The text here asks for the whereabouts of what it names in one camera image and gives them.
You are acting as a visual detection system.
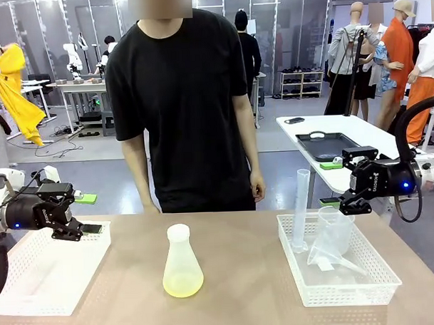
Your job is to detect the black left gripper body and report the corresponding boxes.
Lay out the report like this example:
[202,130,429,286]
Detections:
[0,191,73,232]

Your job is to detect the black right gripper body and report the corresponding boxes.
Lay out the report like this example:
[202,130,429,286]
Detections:
[350,160,419,202]

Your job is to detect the clear plastic beaker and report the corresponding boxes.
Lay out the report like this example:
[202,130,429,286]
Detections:
[316,205,357,257]

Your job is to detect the clear plastic graduated cylinder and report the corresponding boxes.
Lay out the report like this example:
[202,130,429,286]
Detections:
[290,168,313,254]

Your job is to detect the translucent plastic funnel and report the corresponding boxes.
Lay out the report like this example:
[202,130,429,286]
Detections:
[305,232,368,279]

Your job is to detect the white round flask cap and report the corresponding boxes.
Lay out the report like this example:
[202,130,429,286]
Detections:
[165,222,190,244]

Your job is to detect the translucent plastic Erlenmeyer flask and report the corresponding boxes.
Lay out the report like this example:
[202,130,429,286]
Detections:
[160,234,205,299]

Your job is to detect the person's left forearm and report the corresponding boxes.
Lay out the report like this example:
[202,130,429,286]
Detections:
[237,121,262,173]

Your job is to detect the person's right forearm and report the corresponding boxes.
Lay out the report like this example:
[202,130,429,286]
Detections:
[121,138,154,209]

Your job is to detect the person's left hand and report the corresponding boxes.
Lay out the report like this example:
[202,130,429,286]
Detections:
[249,167,267,202]

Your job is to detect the white side table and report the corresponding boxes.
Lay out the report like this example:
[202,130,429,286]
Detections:
[275,110,428,210]

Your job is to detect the black tray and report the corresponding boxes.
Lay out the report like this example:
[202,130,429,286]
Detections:
[295,129,363,164]

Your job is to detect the grey plastic stool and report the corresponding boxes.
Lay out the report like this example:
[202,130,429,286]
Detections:
[100,108,116,138]

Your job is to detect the white perforated plastic basket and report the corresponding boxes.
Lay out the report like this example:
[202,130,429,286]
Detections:
[0,220,115,319]
[277,209,404,309]

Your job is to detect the shoe rack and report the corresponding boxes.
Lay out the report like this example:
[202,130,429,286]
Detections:
[279,68,325,100]

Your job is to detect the figure in blue floral dress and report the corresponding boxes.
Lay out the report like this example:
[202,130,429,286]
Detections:
[366,1,405,129]

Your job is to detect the black tripod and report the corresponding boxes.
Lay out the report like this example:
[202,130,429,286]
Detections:
[321,25,369,118]

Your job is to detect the mannequin in grey shirt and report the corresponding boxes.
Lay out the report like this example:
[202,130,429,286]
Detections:
[326,0,383,111]

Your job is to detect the yellow garment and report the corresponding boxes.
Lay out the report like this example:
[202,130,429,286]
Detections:
[0,42,48,149]

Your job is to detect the white workbench table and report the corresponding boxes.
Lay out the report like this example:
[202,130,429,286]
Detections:
[45,78,110,139]

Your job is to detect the mannequin orange robe tan cap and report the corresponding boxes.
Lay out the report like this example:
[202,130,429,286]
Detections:
[379,0,420,103]

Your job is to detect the white office desk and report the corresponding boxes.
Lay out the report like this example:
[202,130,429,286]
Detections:
[3,79,58,146]

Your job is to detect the mannequin white top orange trousers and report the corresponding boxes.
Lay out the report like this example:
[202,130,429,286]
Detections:
[403,23,434,146]

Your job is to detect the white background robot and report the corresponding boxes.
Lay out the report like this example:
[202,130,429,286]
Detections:
[62,42,83,74]

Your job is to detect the person in black cap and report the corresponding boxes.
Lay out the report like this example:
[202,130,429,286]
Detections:
[234,10,264,109]

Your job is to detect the person in black T-shirt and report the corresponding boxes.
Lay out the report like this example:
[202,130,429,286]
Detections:
[102,0,257,216]

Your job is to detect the seated person in black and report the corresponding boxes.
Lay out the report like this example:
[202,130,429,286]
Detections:
[98,35,120,76]

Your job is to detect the thin black cable loop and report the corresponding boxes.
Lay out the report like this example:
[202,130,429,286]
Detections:
[393,183,425,224]

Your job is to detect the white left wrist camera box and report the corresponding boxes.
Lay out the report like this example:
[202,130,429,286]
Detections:
[41,165,61,185]

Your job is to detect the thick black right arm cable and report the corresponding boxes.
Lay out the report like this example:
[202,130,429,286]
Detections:
[392,95,434,160]

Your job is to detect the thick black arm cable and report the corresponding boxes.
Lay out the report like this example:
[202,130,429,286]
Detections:
[0,232,11,303]
[392,95,434,160]

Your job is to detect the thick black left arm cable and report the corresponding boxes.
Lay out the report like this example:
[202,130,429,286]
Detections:
[0,232,11,303]

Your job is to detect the black floor cables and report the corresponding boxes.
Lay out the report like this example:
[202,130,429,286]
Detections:
[33,123,85,160]

